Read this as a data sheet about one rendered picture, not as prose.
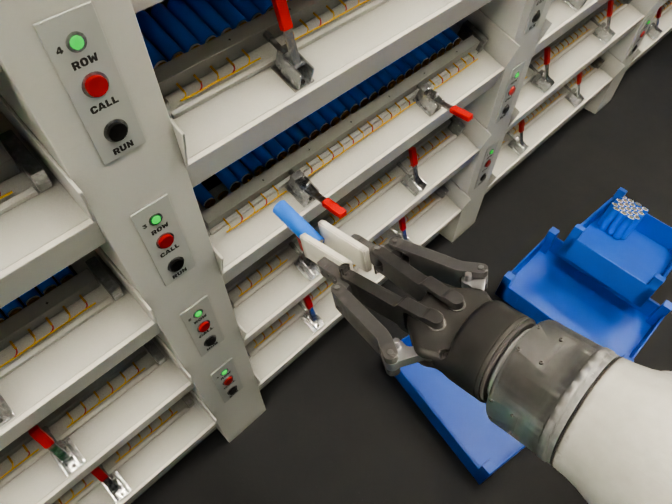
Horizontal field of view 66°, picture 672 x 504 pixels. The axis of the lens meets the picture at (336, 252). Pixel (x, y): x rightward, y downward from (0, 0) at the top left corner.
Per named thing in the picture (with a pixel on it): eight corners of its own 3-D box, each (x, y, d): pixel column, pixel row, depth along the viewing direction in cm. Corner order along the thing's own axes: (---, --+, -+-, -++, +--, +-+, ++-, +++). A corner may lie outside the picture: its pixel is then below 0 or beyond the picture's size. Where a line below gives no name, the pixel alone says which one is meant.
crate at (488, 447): (553, 424, 104) (567, 411, 97) (479, 485, 97) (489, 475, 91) (452, 314, 118) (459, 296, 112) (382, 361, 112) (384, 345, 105)
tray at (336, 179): (493, 85, 93) (520, 46, 85) (221, 287, 69) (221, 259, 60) (415, 14, 97) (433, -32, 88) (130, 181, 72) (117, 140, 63)
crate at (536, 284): (657, 322, 117) (675, 304, 111) (612, 382, 109) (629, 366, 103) (542, 245, 130) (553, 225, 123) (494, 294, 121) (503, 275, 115)
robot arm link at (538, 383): (558, 424, 31) (475, 368, 35) (542, 486, 37) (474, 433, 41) (633, 330, 35) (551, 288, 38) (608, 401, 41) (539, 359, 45)
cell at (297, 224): (281, 198, 55) (323, 238, 53) (287, 201, 57) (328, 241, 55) (269, 210, 55) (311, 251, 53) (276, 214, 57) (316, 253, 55)
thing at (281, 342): (454, 218, 124) (480, 189, 111) (257, 390, 99) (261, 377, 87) (395, 159, 127) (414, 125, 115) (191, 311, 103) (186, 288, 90)
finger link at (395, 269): (454, 307, 42) (467, 298, 42) (367, 243, 49) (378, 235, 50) (455, 336, 45) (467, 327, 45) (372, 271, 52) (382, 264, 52)
